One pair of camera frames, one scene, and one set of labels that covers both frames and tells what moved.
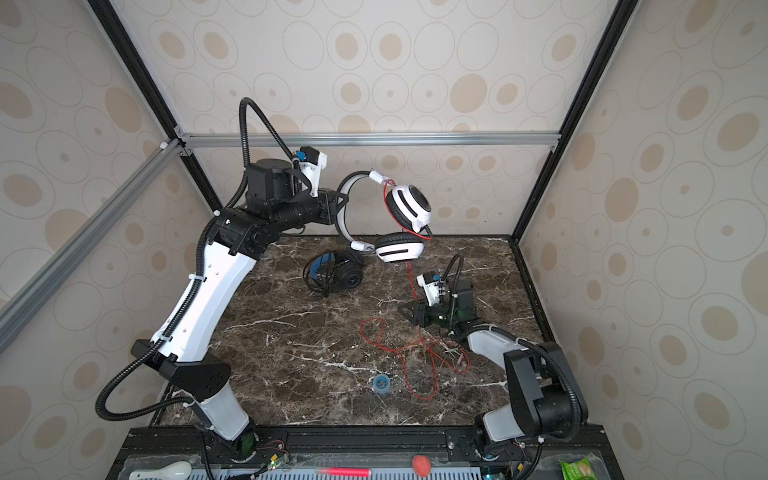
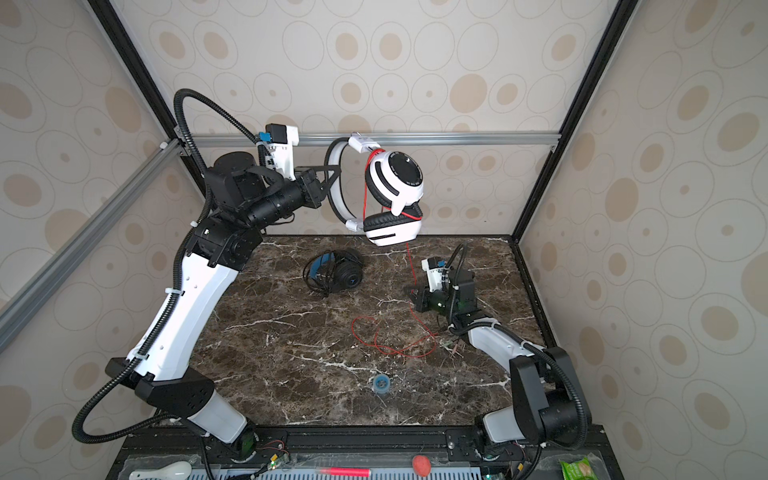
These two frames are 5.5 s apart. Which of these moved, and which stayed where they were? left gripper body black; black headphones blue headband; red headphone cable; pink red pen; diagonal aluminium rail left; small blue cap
Moved: left gripper body black; red headphone cable
Stayed: pink red pen; black headphones blue headband; diagonal aluminium rail left; small blue cap
